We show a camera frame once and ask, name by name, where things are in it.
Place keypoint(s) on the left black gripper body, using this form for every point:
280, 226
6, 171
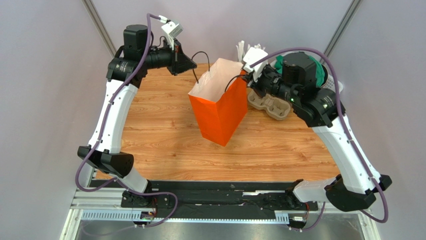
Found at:
173, 67

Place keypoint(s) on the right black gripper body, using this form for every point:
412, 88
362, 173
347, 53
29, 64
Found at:
261, 79

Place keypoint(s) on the orange paper bag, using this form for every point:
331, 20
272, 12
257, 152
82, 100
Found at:
219, 101

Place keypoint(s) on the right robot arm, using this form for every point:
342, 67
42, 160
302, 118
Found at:
354, 188

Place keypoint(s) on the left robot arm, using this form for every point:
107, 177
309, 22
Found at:
124, 75

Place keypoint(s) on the white wrapped straws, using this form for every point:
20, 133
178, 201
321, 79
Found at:
242, 49

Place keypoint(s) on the green cloth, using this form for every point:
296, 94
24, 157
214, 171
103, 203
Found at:
319, 71

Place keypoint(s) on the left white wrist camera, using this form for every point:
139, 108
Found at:
171, 30

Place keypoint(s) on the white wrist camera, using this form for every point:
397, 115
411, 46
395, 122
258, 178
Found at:
171, 30
254, 61

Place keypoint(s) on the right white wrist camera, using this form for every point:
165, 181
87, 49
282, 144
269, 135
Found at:
254, 61

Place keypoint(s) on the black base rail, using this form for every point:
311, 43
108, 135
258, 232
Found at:
214, 200

